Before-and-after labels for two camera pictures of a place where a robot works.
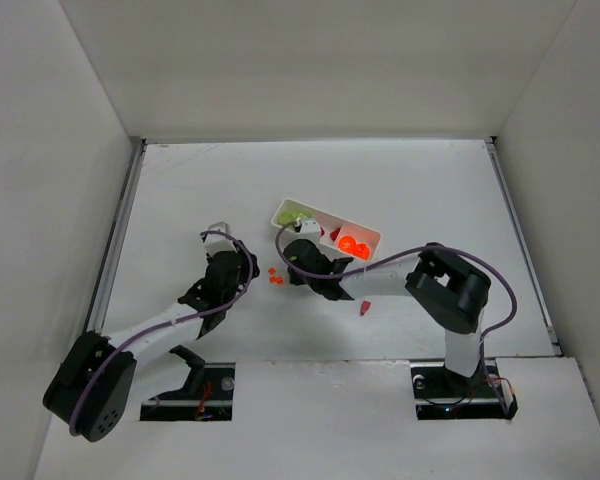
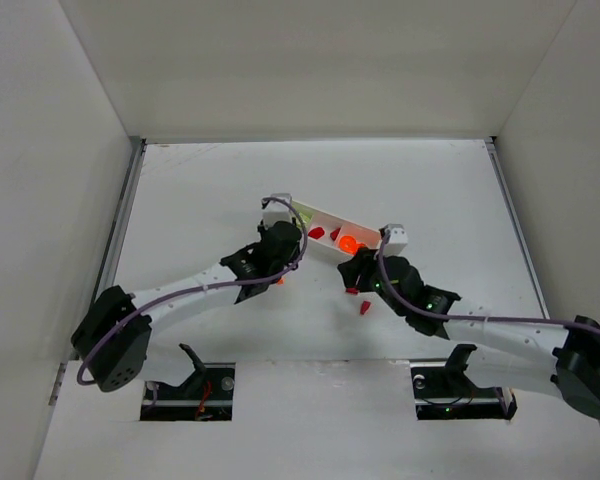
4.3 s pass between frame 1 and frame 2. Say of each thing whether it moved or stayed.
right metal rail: stayed
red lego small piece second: stayed
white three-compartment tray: stayed
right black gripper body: moved
